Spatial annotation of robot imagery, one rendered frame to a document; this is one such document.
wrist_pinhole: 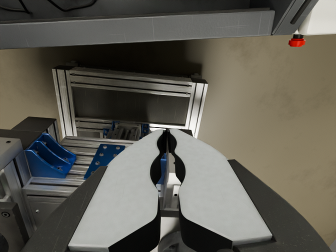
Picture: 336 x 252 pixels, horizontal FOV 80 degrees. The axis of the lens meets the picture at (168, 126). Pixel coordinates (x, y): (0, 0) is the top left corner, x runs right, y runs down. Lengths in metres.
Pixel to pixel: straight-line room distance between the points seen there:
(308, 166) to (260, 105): 0.77
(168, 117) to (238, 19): 0.92
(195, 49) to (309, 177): 1.51
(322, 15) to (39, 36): 0.46
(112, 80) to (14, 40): 0.77
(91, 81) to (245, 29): 0.94
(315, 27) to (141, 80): 0.90
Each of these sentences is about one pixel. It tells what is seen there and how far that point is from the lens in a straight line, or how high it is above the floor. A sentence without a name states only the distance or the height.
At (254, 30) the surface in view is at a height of 0.95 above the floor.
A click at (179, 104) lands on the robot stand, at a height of 0.21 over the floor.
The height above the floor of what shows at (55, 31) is 0.95.
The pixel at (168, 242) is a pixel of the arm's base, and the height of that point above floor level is 1.06.
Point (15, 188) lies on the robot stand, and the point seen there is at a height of 0.96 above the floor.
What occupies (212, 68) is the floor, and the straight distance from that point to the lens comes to 1.40.
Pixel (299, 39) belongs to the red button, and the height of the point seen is 0.81.
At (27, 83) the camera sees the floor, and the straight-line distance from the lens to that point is 1.65.
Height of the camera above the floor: 1.33
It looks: 62 degrees down
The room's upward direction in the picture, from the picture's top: 177 degrees clockwise
